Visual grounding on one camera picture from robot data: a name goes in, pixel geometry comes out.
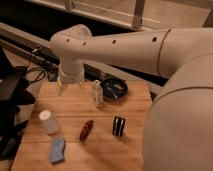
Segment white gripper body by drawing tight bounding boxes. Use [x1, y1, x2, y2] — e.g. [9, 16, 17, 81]
[58, 65, 84, 84]

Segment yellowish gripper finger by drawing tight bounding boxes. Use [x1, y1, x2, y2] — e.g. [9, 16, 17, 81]
[78, 82, 84, 90]
[57, 77, 64, 95]

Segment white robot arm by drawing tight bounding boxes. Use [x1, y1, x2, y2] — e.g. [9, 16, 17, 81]
[50, 24, 213, 171]

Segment small clear bottle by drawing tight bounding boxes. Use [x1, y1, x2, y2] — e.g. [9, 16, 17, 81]
[92, 80, 103, 107]

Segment black round bowl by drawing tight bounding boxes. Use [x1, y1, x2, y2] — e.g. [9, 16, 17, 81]
[101, 78, 128, 101]

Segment dark red oblong object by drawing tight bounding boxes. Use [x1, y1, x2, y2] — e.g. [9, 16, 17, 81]
[79, 120, 93, 143]

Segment black equipment at left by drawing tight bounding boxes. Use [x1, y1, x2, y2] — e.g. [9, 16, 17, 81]
[0, 46, 35, 161]

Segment black and white block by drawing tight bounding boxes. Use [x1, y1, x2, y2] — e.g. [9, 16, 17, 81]
[112, 116, 125, 137]

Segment black cables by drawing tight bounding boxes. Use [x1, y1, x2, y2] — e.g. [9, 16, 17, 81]
[24, 46, 58, 84]

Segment metal rail beam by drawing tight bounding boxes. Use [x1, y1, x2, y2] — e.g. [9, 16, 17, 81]
[0, 22, 162, 94]

